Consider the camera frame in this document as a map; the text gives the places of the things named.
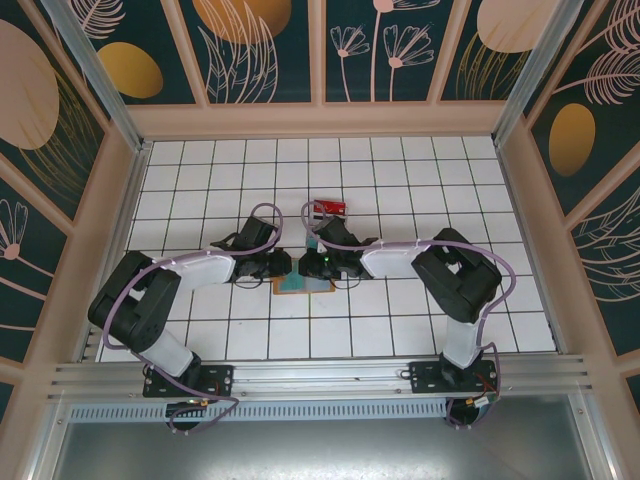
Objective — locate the dark wall panel gold lines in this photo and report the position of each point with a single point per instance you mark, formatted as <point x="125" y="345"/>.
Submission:
<point x="75" y="150"/>
<point x="480" y="75"/>

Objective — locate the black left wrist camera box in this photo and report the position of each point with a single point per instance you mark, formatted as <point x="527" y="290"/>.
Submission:
<point x="260" y="232"/>

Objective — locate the dark wall panel leaf outlines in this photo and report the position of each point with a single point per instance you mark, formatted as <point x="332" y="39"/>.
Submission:
<point x="615" y="260"/>
<point x="240" y="75"/>

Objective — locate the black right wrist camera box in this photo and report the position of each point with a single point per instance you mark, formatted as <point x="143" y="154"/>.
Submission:
<point x="337" y="232"/>

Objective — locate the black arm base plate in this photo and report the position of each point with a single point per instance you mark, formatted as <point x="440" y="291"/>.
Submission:
<point x="422" y="377"/>
<point x="220" y="380"/>

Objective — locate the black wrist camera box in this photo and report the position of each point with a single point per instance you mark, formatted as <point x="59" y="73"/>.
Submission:
<point x="260" y="232"/>
<point x="337" y="232"/>

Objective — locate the dark red VIP card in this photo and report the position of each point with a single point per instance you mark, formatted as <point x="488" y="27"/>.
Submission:
<point x="332" y="207"/>

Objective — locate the aluminium front rail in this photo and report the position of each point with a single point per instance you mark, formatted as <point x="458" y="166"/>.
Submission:
<point x="320" y="375"/>

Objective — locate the aluminium frame post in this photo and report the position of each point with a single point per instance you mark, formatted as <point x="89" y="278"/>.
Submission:
<point x="47" y="445"/>
<point x="539" y="70"/>
<point x="97" y="70"/>
<point x="595" y="440"/>

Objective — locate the clear acrylic card stand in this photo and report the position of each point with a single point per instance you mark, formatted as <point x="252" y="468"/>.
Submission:
<point x="308" y="227"/>

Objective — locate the dark wall panel golden oval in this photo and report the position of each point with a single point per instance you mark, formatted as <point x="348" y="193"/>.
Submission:
<point x="572" y="140"/>
<point x="130" y="70"/>

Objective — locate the dark wall panel flower outlines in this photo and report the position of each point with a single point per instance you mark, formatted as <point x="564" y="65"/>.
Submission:
<point x="30" y="260"/>
<point x="360" y="75"/>

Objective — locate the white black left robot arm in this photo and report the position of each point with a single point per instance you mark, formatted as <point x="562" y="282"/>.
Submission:
<point x="200" y="270"/>

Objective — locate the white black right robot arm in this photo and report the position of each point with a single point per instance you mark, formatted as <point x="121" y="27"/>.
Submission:
<point x="390" y="260"/>

